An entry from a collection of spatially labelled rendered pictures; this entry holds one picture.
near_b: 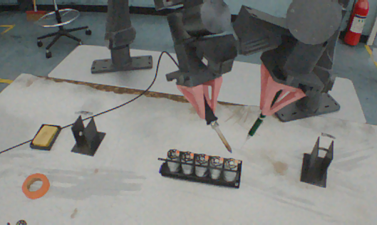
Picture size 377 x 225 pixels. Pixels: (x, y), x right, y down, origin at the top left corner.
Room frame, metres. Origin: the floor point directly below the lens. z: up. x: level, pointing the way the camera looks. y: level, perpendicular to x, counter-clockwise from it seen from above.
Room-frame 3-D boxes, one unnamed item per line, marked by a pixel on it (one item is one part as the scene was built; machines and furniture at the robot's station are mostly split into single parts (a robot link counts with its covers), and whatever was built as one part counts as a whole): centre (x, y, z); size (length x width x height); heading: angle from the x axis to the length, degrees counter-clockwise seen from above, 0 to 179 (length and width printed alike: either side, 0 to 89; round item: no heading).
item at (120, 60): (0.78, 0.21, 0.79); 0.20 x 0.07 x 0.08; 97
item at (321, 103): (0.57, -0.32, 0.79); 0.20 x 0.07 x 0.08; 105
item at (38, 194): (0.31, 0.32, 0.76); 0.06 x 0.06 x 0.01
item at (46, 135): (0.45, 0.35, 0.76); 0.07 x 0.05 x 0.02; 174
